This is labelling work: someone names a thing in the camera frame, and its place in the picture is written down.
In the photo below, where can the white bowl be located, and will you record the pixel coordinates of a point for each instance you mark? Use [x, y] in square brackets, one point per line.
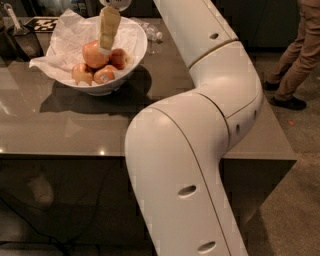
[131, 38]

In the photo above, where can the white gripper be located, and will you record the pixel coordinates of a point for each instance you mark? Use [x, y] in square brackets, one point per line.
[109, 28]

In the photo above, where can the clear plastic water bottle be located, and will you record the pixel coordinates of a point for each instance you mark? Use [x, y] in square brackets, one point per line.
[151, 31]

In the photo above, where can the front apple with sticker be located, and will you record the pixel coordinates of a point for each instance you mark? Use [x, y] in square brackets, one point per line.
[105, 74]

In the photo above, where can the front left apple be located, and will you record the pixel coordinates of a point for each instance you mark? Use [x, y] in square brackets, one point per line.
[82, 73]

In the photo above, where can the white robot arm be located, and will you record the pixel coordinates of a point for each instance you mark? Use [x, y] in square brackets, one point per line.
[173, 147]

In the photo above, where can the red apple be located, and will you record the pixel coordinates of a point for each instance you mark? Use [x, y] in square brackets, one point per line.
[92, 57]
[118, 58]

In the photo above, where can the black white marker card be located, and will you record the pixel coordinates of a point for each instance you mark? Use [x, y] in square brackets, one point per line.
[42, 24]

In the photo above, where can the white crumpled paper liner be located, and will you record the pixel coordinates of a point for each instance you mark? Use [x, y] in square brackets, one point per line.
[71, 33]

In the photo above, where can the dark scoop with white handle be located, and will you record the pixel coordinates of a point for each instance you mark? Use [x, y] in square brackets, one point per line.
[24, 40]

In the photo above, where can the person in khaki trousers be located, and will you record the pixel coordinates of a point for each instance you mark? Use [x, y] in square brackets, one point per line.
[298, 60]

